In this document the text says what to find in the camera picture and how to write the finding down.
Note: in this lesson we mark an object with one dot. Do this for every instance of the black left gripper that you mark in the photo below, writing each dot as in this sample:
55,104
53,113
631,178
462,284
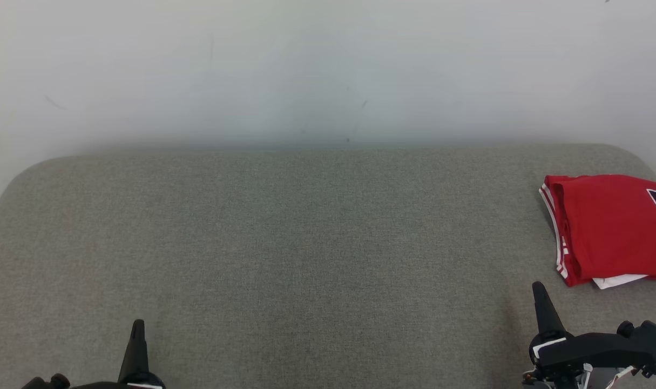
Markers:
122,384

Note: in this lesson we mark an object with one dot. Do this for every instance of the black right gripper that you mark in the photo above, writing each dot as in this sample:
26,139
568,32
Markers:
587,351

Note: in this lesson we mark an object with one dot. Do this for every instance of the red and white t-shirt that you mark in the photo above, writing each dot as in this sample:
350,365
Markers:
608,227

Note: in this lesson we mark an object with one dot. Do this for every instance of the grey fabric sofa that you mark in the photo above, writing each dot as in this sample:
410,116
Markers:
306,243

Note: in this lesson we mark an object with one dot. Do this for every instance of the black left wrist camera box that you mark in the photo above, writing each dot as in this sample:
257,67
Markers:
41,383

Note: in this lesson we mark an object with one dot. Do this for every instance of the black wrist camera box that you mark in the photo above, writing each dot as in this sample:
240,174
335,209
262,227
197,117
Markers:
41,383
654,337

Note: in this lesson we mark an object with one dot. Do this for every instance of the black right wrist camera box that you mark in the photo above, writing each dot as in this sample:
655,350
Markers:
654,337

